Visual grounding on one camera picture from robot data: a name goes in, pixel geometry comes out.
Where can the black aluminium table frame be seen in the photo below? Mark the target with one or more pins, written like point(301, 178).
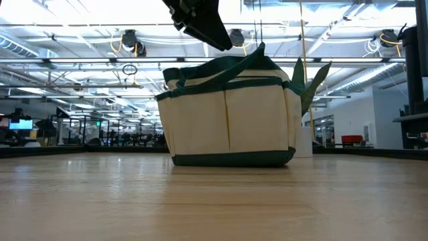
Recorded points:
point(50, 152)

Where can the snake plant in white pot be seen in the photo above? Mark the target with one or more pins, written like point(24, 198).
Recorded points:
point(309, 97)

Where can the grey side desk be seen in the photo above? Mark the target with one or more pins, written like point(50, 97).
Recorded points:
point(414, 122)

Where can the black monitor on stand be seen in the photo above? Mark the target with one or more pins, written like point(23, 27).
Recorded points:
point(413, 67)

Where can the red background seat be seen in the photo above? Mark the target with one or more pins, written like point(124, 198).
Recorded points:
point(351, 139)

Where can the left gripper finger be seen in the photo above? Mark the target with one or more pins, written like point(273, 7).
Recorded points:
point(207, 23)

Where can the cream and green gardening bag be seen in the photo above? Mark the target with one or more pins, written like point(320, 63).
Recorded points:
point(234, 124)

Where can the blue-screen background monitor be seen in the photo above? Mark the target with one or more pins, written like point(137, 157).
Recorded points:
point(20, 124)

